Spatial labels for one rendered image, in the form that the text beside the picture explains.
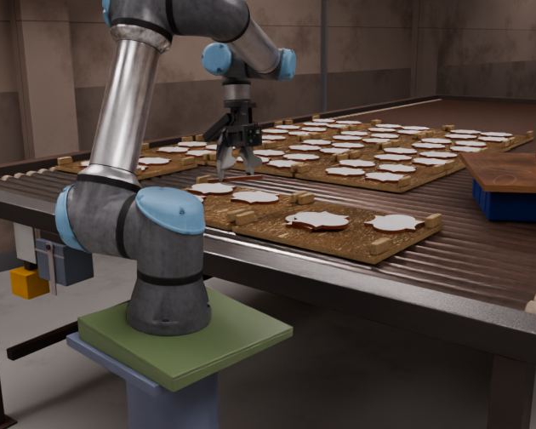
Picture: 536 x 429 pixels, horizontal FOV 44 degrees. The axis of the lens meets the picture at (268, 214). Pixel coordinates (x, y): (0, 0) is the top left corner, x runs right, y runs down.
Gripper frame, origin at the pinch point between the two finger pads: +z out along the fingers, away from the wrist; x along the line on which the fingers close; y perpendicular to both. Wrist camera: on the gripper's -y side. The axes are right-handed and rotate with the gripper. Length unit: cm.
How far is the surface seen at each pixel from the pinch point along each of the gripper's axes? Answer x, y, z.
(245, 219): -5.9, 8.7, 9.9
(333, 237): -1.0, 32.4, 13.8
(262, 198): 14.9, -3.6, 6.7
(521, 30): 784, -205, -150
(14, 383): 4, -137, 87
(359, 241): 0.6, 38.5, 14.4
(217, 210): -0.3, -7.0, 8.8
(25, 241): -26, -65, 18
